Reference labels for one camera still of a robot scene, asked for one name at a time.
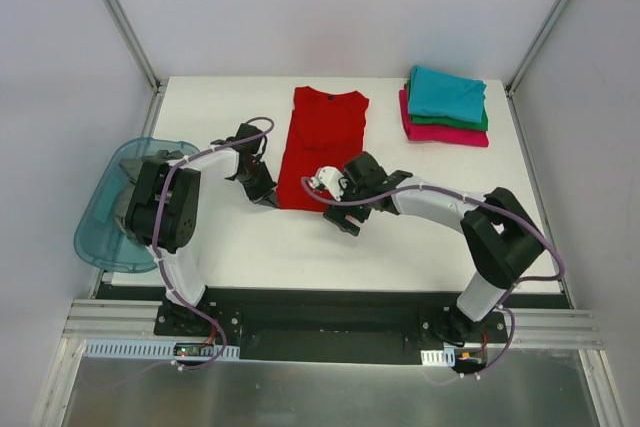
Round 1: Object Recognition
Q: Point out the red t shirt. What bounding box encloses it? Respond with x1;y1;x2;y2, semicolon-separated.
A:
276;86;369;212

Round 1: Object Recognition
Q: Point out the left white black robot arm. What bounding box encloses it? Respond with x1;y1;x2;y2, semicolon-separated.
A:
115;117;279;338

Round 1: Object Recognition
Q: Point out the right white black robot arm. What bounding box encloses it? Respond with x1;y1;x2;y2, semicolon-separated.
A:
305;152;544;347

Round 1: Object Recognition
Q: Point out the pink folded t shirt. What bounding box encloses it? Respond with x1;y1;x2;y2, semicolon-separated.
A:
398;89;489;148

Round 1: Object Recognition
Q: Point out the green folded t shirt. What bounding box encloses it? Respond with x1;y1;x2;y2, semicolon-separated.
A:
409;109;489;132

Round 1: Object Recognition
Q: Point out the teal folded t shirt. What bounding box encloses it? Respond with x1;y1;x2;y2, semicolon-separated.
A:
408;66;486;123

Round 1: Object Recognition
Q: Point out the grey crumpled t shirt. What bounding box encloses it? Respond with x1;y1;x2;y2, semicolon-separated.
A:
113;149;184;245

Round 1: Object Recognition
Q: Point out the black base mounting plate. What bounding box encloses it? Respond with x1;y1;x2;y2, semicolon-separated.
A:
152;286;509;363

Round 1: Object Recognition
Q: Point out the blue plastic bin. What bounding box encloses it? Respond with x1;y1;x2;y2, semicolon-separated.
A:
74;137;199;274

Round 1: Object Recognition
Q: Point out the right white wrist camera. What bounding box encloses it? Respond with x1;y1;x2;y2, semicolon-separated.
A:
307;166;348;201

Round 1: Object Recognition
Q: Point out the right white cable duct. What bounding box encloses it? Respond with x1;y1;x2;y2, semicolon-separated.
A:
420;348;456;368

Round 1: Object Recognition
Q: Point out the white cable duct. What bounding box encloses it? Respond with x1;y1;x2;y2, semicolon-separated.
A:
84;339;240;362
420;348;456;368

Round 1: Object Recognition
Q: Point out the left white cable duct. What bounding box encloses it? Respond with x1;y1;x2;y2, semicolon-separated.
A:
84;339;240;362

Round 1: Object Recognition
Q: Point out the left aluminium frame post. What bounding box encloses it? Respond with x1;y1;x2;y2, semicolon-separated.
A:
77;0;166;94

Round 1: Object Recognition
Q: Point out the aluminium frame post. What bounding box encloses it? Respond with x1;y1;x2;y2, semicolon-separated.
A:
77;0;166;94
505;0;573;98

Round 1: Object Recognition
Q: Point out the right aluminium frame post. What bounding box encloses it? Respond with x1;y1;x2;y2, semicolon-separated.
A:
505;0;573;98

